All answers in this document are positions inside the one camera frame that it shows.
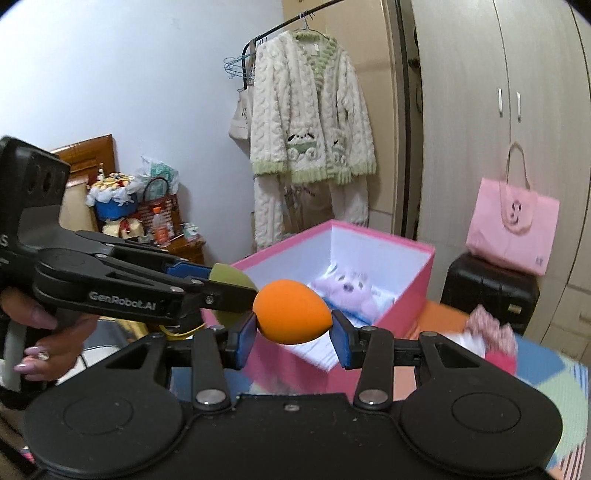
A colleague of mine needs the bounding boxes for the pink tote bag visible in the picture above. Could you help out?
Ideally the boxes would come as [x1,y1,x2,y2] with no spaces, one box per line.
[465,142,560,277]

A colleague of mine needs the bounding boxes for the person's left hand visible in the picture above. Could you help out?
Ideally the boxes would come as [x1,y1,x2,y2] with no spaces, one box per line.
[0,286,100,383]

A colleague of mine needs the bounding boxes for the orange drink bottle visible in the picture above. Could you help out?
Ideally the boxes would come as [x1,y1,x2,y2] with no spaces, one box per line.
[151,207,172,245]

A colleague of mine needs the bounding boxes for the tall beige cabinet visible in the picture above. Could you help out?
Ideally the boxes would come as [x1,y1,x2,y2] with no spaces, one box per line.
[281,0,419,241]

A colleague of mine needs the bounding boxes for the wooden nightstand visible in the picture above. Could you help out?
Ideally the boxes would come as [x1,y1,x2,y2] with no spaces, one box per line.
[139,233,206,266]

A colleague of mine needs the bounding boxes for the woven basket bag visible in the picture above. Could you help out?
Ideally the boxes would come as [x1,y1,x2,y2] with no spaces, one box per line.
[136,176,181,236]

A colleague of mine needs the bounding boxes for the beige wardrobe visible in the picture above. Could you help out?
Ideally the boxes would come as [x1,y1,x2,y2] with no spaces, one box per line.
[411,0,591,361]

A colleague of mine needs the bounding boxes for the cream fleece cardigan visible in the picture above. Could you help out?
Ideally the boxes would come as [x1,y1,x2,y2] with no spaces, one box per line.
[249,30,377,185]

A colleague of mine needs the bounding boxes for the cream fleece pants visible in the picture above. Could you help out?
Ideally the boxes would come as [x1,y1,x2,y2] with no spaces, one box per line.
[253,173,370,252]

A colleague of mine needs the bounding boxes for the black suitcase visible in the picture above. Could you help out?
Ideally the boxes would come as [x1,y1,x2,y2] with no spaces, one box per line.
[441,251,540,335]

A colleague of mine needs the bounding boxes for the black clothes rack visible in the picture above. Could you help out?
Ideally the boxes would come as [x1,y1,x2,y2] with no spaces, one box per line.
[238,0,352,90]

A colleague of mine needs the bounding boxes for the white plush toy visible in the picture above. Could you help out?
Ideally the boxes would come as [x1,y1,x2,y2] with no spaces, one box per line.
[450,332,488,360]

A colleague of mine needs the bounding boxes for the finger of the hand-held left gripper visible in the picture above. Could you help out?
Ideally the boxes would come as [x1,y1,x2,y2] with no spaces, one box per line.
[74,230,215,281]
[173,276,259,313]

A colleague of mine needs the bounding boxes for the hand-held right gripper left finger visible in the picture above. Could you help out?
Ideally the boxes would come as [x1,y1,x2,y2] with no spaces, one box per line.
[104,316,259,412]

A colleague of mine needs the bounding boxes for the purple plush toy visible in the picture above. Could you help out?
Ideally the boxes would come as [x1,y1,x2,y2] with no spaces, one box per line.
[308,264,382,321]

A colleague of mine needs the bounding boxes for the pink storage box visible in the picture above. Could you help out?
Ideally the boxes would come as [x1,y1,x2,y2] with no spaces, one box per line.
[201,219,435,393]

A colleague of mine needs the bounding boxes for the wooden headboard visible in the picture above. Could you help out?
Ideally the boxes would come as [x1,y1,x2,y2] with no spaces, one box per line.
[48,134,114,232]

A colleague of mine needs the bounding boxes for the green makeup sponge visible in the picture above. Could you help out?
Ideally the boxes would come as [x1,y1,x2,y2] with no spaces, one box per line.
[208,263,257,326]

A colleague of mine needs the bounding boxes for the white plastic bag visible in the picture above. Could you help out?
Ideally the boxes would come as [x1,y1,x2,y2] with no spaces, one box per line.
[134,154,180,195]

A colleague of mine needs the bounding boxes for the pink floral scrunchie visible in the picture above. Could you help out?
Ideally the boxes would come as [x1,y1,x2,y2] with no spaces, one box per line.
[464,305,518,356]

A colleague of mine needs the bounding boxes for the patchwork tablecloth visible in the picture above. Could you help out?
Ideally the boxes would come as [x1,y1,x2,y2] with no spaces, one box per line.
[171,300,591,480]

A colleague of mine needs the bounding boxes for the blue wire hangers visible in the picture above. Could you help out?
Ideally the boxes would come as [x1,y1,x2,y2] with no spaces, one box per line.
[224,55,254,86]

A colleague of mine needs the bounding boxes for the canvas tote bag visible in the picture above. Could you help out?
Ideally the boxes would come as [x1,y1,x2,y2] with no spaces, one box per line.
[228,41,257,144]

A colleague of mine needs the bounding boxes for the magenta cloth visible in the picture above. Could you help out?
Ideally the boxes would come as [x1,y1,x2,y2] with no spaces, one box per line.
[482,348,518,374]

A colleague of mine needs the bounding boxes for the orange makeup sponge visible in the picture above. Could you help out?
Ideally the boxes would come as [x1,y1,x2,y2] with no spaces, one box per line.
[253,279,333,344]

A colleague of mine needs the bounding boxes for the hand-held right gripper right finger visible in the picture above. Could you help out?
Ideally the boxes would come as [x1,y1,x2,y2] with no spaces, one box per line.
[330,310,481,409]

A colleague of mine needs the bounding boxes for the printed paper sheet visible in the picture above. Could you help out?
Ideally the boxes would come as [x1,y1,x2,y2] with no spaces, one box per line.
[291,330,340,370]

